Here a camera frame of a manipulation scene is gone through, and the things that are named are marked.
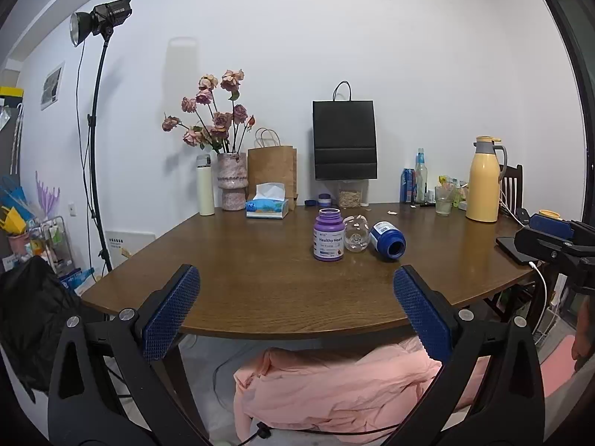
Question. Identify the blue packet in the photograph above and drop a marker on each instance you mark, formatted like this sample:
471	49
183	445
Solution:
76	281

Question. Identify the blue plastic bottle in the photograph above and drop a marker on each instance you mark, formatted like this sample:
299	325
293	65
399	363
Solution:
385	238

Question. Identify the blue and yellow hangers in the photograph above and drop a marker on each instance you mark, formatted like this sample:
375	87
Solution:
13	216

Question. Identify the purple clothes hangers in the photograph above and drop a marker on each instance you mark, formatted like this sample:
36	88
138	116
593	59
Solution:
46	195

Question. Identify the person's right forearm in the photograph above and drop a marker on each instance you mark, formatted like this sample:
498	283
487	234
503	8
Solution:
584	334

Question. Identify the brown paper bag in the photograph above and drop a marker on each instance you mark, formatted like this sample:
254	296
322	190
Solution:
272	167

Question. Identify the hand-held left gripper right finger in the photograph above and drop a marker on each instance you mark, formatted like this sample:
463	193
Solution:
423	311

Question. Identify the glass jar with oats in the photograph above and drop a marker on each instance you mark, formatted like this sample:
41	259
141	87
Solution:
352	194

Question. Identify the pink floor mat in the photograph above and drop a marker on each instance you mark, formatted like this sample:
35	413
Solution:
560	367

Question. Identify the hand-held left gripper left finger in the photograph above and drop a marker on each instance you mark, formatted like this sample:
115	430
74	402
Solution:
171	311

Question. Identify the yellow thermos jug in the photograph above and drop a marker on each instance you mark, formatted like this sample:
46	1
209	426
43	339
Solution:
483	181

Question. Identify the small green bottle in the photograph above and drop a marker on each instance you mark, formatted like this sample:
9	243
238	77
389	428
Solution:
457	195

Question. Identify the white flat box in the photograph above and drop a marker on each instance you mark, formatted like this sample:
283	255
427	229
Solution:
128	244

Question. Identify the drinking glass with water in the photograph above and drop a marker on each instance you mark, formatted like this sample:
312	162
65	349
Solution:
444	203

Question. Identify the pink mottled vase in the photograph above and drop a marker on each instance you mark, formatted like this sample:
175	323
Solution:
231	179

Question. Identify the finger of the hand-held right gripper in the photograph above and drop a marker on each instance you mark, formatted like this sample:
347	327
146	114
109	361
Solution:
551	226
541	246

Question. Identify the wall picture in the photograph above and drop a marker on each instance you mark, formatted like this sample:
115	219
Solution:
51	87

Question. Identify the black smartphone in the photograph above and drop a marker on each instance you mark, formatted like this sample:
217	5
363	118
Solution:
511	248

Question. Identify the pink blanket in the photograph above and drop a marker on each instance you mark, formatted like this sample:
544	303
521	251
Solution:
334	381

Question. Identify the studio light on stand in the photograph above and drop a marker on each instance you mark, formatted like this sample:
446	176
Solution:
109	11

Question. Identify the black paper bag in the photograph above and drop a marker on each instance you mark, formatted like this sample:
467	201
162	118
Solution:
345	139

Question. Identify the colourful snack packet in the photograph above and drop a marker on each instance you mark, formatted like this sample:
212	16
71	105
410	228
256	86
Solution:
447	182

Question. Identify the blue drink can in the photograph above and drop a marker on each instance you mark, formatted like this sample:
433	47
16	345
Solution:
407	186

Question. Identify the blue tissue box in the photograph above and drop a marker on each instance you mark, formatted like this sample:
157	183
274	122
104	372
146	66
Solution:
267	208

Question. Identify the tall clear glass bottle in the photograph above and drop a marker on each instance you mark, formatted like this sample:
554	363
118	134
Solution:
421	179

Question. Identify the purple supplement bottle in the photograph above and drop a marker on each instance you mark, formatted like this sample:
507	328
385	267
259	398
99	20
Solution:
329	237

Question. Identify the black cloth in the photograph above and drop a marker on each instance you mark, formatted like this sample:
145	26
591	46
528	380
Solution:
37	316

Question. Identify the dried pink roses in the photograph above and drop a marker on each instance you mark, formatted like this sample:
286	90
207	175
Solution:
221	121

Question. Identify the white thermos bottle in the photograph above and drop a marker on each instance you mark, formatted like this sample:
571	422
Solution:
205	188

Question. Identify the small purple jar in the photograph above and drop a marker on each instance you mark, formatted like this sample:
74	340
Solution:
324	200

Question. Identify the dark wooden chair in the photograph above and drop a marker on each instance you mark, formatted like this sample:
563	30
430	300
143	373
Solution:
513	186

